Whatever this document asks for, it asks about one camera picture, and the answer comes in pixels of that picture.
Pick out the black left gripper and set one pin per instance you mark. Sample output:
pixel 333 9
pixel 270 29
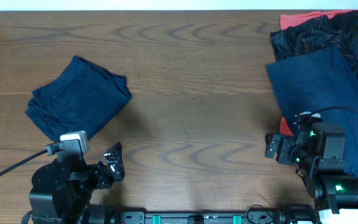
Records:
pixel 116 167

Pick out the blue garment in pile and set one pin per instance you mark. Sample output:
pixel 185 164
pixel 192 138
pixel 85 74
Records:
pixel 321 80

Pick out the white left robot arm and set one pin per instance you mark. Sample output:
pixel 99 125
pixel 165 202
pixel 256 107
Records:
pixel 62 190

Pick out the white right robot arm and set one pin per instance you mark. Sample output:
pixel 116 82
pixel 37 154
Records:
pixel 335 194

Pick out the black striped garment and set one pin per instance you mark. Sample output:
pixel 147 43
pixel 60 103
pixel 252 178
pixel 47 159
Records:
pixel 320 33

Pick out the coral pink garment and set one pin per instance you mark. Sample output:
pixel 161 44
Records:
pixel 287 21

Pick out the navy blue shorts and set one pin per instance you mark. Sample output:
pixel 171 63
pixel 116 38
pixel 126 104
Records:
pixel 85 97

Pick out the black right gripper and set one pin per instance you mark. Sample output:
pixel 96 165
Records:
pixel 288 142

